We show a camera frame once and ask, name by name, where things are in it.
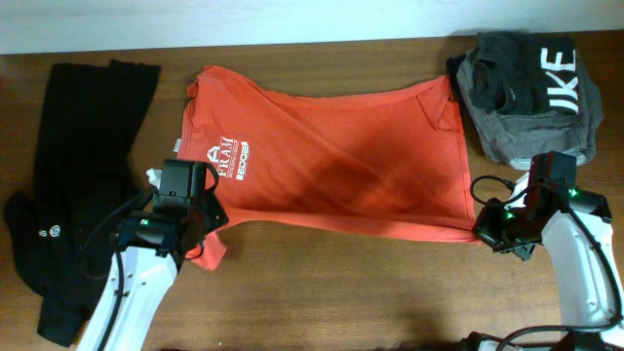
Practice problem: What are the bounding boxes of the red t-shirt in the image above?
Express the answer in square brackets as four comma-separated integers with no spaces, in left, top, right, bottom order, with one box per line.
[177,65,476,243]

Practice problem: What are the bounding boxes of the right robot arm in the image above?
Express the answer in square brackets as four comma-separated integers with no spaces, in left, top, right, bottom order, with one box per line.
[460,151,623,350]

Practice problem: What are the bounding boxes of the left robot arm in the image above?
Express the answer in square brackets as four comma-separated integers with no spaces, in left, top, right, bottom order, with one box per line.
[78,159,229,350]

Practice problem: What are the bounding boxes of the grey folded garment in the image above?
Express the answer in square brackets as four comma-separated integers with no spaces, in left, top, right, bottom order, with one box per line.
[455,53,604,171]

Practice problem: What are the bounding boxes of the black garment on left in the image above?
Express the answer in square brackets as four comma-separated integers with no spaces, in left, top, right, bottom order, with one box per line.
[4,60,161,347]

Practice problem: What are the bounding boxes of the black folded shirt white letters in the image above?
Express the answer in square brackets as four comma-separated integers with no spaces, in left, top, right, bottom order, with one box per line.
[447,31,580,115]

